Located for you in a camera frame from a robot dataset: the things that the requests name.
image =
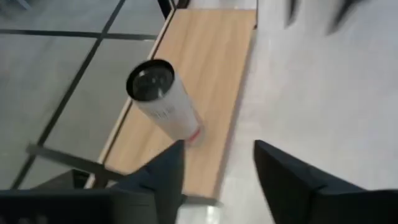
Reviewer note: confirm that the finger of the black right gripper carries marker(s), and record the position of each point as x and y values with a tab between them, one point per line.
292	12
342	15

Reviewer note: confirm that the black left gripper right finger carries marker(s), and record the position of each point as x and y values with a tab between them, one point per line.
286	186

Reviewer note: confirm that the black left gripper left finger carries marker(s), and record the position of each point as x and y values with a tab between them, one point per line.
168	174

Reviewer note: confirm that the white Celsius can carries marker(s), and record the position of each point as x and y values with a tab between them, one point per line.
168	105

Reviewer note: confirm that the wooden shelf with black frame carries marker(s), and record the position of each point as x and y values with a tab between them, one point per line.
211	77

